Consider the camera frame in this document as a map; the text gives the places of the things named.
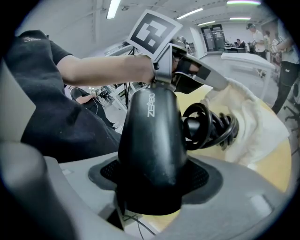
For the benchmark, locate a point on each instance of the person's left forearm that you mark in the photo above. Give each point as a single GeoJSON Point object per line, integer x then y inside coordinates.
{"type": "Point", "coordinates": [105, 69]}

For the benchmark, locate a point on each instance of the black office chair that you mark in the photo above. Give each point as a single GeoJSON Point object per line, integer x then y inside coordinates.
{"type": "Point", "coordinates": [294, 103]}

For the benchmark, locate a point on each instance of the black hair dryer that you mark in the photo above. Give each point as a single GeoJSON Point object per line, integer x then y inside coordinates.
{"type": "Point", "coordinates": [152, 145]}

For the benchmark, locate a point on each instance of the white cloth bag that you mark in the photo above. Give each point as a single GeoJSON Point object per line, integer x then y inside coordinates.
{"type": "Point", "coordinates": [255, 131]}

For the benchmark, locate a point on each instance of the dark double door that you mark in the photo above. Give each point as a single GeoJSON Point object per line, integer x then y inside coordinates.
{"type": "Point", "coordinates": [213, 38]}

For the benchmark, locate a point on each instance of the white table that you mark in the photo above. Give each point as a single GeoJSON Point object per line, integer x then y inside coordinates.
{"type": "Point", "coordinates": [248, 62]}

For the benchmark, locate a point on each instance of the person's black shirt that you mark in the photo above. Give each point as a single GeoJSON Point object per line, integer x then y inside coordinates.
{"type": "Point", "coordinates": [51, 112]}

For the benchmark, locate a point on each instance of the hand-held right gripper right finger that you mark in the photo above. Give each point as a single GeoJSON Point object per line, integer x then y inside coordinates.
{"type": "Point", "coordinates": [234, 199]}

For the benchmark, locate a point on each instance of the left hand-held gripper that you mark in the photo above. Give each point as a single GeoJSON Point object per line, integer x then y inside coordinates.
{"type": "Point", "coordinates": [154, 32]}

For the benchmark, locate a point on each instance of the ceiling light strip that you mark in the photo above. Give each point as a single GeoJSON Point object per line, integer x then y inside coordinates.
{"type": "Point", "coordinates": [189, 13]}
{"type": "Point", "coordinates": [240, 18]}
{"type": "Point", "coordinates": [206, 23]}
{"type": "Point", "coordinates": [243, 2]}
{"type": "Point", "coordinates": [113, 8]}

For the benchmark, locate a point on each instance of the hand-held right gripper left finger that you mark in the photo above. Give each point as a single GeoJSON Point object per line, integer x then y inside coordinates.
{"type": "Point", "coordinates": [77, 182]}

